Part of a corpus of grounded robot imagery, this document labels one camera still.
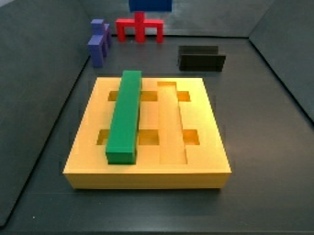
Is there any blue bar block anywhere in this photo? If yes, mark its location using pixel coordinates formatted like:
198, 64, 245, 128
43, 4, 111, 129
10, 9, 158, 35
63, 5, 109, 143
129, 0, 173, 12

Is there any yellow slotted board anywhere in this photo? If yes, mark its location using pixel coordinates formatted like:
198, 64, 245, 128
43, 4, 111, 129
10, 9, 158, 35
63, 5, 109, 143
65, 77, 232, 189

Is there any green bar block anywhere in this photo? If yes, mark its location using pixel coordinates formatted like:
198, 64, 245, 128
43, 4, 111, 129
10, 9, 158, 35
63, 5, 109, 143
106, 71, 142, 164

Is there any purple cross block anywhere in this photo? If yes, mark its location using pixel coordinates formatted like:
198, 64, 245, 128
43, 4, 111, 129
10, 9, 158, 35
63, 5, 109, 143
87, 19, 113, 67

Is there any red bridge block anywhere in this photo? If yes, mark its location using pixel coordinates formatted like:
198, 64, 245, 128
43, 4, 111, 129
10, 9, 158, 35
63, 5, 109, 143
115, 11, 165, 43

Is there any black angle bracket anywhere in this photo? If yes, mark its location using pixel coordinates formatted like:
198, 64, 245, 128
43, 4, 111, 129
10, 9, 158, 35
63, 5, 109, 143
178, 46, 226, 72

